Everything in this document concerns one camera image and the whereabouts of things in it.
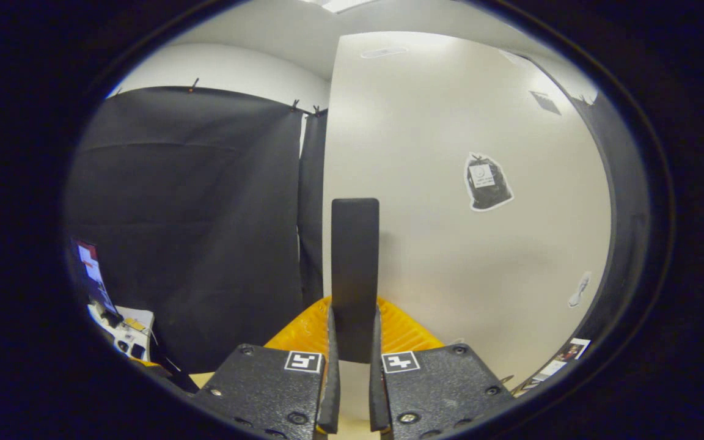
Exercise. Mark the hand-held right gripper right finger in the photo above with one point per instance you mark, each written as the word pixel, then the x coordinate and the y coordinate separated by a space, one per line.
pixel 377 397

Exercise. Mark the black backdrop cloth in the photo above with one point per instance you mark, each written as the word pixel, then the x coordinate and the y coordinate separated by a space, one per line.
pixel 193 214

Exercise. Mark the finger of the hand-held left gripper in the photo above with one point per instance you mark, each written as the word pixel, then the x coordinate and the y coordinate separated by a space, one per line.
pixel 172 373

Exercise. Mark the beige cabinet door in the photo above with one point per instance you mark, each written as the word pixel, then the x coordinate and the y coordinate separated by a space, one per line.
pixel 450 256

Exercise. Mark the white device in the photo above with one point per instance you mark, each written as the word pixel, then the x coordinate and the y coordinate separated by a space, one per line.
pixel 129 333

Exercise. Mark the tablet screen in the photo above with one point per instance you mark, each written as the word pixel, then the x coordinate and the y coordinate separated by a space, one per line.
pixel 92 269

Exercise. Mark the large ceiling light panel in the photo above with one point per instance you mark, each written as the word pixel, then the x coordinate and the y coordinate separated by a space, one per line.
pixel 352 5

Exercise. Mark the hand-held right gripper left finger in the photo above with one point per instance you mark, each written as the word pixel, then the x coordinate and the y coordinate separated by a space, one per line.
pixel 332 397

